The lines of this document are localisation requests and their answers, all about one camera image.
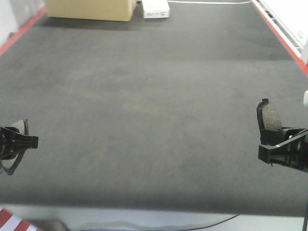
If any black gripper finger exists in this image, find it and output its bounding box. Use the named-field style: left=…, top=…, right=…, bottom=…
left=260, top=127, right=306, bottom=146
left=0, top=127, right=39, bottom=159
left=258, top=134, right=308, bottom=172

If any grey brake pad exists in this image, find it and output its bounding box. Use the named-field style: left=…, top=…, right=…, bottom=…
left=256, top=99, right=282, bottom=145
left=0, top=119, right=29, bottom=175

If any red left conveyor edge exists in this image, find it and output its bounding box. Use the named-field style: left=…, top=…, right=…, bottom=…
left=0, top=7, right=47, bottom=56

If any cardboard box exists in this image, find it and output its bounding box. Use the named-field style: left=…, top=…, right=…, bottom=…
left=45, top=0, right=137, bottom=22

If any white carton box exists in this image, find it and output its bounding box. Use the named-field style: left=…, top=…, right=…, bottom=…
left=141, top=0, right=170, bottom=19

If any red white conveyor side rail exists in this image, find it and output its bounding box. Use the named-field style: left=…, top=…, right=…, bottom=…
left=252, top=0, right=308, bottom=75

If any black floor cable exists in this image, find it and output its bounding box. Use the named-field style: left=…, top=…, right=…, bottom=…
left=81, top=214, right=241, bottom=231

